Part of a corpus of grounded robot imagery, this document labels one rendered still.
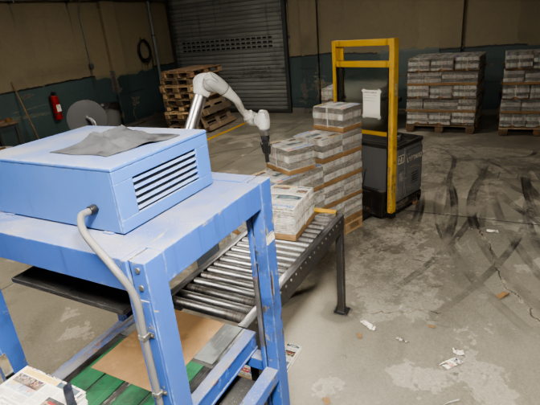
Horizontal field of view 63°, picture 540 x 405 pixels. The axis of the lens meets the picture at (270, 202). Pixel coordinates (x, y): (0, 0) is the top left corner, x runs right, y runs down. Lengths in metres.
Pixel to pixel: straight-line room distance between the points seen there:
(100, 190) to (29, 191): 0.34
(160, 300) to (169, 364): 0.20
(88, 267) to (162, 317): 0.25
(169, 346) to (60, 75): 9.42
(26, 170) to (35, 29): 8.78
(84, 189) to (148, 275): 0.36
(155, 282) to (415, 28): 9.26
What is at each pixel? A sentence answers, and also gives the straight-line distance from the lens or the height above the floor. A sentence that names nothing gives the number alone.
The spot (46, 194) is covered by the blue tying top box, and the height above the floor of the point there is 1.64.
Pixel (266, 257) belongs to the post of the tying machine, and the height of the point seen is 1.25.
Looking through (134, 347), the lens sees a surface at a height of 0.80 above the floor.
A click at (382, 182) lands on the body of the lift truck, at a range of 5.02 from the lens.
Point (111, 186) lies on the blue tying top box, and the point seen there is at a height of 1.70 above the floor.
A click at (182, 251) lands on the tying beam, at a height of 1.51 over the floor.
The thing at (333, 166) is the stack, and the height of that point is 0.77.
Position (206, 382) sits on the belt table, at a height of 0.79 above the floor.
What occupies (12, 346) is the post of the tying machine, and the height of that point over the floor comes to 0.99.
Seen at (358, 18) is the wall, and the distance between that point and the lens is 10.37.
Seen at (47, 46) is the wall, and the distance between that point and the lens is 10.39.
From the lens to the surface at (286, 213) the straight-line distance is 2.72.
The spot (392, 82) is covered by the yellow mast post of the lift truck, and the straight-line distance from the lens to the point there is 4.52.
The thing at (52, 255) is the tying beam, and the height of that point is 1.51.
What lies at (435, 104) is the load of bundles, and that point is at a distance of 8.52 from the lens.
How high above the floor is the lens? 2.07
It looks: 22 degrees down
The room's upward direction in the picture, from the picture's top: 5 degrees counter-clockwise
